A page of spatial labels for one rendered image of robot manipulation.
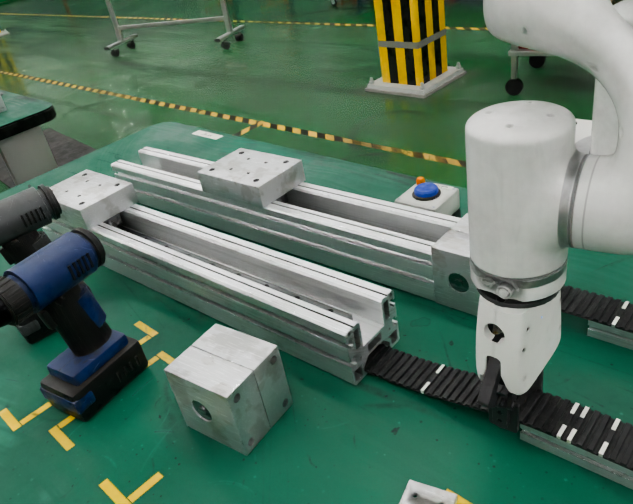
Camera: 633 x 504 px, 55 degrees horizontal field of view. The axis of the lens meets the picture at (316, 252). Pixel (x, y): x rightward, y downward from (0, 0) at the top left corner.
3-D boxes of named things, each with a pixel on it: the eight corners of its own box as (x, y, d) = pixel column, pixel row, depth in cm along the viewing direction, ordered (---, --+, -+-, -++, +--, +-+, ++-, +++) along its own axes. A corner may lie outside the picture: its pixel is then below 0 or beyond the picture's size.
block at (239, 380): (304, 389, 76) (290, 332, 71) (247, 456, 69) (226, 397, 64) (245, 366, 82) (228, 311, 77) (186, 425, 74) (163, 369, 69)
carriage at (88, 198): (144, 214, 113) (132, 182, 110) (93, 243, 107) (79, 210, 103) (98, 199, 123) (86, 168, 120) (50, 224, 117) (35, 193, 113)
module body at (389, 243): (469, 266, 92) (467, 218, 88) (435, 302, 86) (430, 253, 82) (159, 179, 141) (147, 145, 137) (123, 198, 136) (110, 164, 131)
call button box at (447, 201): (461, 218, 104) (459, 186, 101) (431, 246, 98) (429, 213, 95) (421, 209, 109) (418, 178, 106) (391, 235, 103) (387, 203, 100)
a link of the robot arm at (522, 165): (587, 236, 55) (487, 222, 60) (599, 96, 48) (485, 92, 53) (564, 289, 49) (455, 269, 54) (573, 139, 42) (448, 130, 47)
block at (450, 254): (533, 273, 88) (535, 217, 83) (493, 322, 81) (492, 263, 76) (477, 258, 93) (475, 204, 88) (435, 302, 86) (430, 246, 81)
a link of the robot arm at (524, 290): (541, 293, 50) (540, 321, 51) (582, 240, 55) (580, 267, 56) (450, 267, 55) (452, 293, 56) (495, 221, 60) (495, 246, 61)
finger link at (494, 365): (481, 395, 55) (493, 417, 59) (516, 324, 57) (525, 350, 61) (469, 390, 56) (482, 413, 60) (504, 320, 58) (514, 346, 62)
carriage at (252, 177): (308, 193, 109) (301, 159, 105) (266, 222, 103) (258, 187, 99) (248, 179, 119) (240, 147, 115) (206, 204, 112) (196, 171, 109)
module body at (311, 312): (399, 339, 81) (393, 288, 76) (354, 386, 75) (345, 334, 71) (89, 217, 130) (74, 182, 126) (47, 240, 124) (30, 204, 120)
